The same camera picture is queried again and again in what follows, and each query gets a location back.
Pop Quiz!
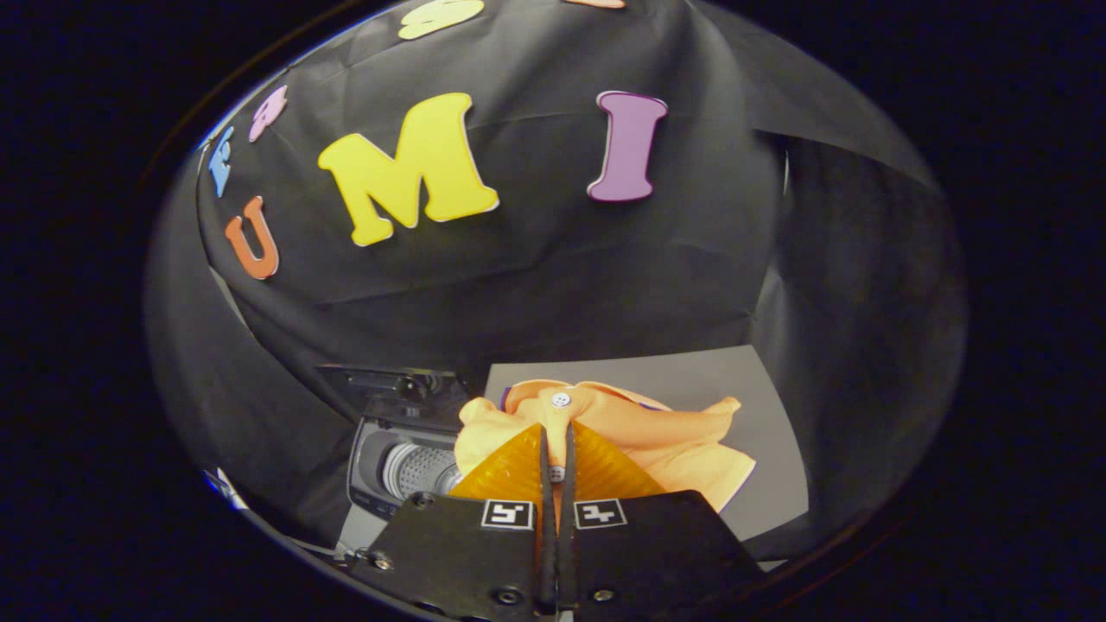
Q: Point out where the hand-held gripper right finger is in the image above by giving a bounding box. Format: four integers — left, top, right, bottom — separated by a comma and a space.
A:
557, 421, 766, 619

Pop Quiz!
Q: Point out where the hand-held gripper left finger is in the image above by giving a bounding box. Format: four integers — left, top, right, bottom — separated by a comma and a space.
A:
346, 422, 554, 619

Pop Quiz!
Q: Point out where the grey washing machine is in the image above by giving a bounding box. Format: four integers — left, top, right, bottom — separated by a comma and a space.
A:
333, 393, 472, 558

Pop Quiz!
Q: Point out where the orange yellow shirt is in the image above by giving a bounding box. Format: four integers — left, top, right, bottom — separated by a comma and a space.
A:
454, 380, 757, 515

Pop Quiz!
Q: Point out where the beige cabinet with dark top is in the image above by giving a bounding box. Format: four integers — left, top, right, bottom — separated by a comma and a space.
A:
482, 344, 810, 567

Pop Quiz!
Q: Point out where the black backdrop cloth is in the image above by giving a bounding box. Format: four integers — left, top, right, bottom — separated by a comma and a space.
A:
145, 0, 969, 562

